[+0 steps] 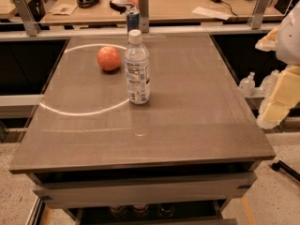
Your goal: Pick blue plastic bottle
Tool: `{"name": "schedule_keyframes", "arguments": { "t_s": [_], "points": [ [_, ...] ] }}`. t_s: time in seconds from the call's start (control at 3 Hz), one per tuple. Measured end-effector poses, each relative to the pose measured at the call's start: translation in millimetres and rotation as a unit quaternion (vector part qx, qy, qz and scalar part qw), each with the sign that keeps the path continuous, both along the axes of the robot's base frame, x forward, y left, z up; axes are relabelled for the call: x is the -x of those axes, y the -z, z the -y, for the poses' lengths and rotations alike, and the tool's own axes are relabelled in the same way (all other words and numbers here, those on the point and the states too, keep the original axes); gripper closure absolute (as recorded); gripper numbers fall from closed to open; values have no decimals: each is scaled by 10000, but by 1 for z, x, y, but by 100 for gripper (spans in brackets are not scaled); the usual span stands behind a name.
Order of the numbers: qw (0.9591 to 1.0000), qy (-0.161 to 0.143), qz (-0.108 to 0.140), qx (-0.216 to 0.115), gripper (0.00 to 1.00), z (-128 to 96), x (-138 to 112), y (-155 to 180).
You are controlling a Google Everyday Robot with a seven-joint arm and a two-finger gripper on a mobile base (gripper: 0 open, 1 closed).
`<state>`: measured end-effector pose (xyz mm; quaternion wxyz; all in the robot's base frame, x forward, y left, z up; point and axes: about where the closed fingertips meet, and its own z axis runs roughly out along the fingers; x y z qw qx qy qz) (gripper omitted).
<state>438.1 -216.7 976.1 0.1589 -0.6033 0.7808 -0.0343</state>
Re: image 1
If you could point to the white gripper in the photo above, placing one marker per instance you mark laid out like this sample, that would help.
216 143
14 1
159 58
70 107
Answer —
290 39

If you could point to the clear plastic water bottle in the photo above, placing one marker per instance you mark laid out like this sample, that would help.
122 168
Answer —
137 68

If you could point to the white paper sheet right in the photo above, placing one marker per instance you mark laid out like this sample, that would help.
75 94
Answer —
211 13

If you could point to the black stand foot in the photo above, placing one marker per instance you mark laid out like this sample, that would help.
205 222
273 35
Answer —
280 165

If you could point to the background wooden desk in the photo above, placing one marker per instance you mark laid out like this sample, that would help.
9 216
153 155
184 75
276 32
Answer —
160 11

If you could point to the blue drink can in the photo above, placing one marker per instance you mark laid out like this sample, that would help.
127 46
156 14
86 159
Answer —
133 19

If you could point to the black sunglasses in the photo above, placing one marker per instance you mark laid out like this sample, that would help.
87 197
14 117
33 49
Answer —
121 8

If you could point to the red apple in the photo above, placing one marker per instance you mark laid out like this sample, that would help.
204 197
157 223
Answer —
108 58

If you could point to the glass jar under table right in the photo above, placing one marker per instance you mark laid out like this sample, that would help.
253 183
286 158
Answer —
165 210

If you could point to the glass jar under table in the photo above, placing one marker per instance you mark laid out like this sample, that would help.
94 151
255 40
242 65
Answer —
165 210
119 211
141 210

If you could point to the glass jar under table middle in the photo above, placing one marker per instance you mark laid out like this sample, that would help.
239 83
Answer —
141 210

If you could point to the glass jar under table left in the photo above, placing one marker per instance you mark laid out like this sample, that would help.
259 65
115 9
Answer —
119 211

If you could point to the small paper card left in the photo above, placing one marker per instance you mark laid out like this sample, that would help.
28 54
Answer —
64 9

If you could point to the right metal bracket post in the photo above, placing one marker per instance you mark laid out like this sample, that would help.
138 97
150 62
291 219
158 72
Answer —
256 19

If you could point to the metal bracket post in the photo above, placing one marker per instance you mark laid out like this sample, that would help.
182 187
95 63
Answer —
144 15
256 19
31 27

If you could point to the middle metal bracket post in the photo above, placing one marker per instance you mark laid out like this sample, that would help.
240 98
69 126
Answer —
144 15

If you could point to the left metal bracket post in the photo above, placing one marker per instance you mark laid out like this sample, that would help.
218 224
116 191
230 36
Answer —
31 27

